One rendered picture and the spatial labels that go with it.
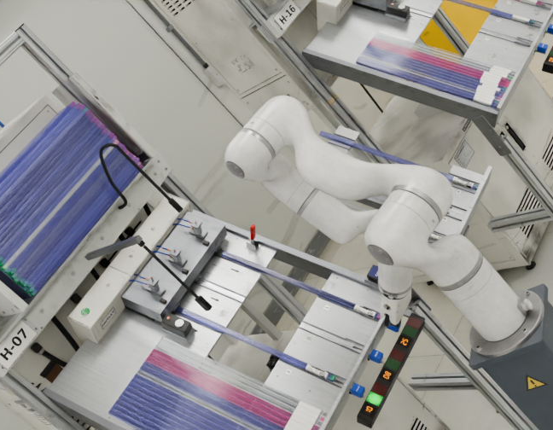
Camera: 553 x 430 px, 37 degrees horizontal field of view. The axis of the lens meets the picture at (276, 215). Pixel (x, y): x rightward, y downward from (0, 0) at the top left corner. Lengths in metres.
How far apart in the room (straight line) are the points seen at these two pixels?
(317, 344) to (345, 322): 0.10
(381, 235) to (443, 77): 1.25
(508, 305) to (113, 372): 1.05
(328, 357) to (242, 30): 1.33
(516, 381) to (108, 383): 1.04
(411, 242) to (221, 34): 1.62
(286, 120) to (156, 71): 2.53
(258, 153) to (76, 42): 2.47
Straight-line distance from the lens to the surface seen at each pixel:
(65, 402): 2.29
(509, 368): 1.97
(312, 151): 1.84
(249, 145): 1.87
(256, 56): 3.12
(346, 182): 1.81
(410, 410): 2.77
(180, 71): 4.46
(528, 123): 3.46
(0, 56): 2.44
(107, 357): 2.34
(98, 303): 2.34
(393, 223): 1.72
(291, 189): 2.02
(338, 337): 2.26
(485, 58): 3.00
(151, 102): 4.32
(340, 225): 2.01
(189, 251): 2.40
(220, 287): 2.38
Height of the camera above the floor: 1.82
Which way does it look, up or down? 19 degrees down
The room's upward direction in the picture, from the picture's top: 43 degrees counter-clockwise
